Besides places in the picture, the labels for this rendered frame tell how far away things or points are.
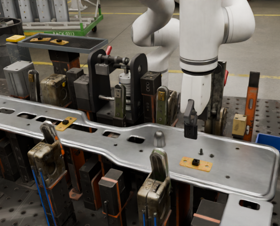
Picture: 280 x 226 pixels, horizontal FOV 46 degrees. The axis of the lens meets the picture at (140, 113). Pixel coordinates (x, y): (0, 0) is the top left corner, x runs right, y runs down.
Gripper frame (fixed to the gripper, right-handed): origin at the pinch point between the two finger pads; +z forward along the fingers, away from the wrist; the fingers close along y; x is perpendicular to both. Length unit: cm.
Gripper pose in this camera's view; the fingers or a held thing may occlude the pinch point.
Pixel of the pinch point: (196, 125)
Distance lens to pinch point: 82.6
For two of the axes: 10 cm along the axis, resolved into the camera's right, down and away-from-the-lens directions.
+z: 0.6, 8.7, 5.0
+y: -4.2, 4.7, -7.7
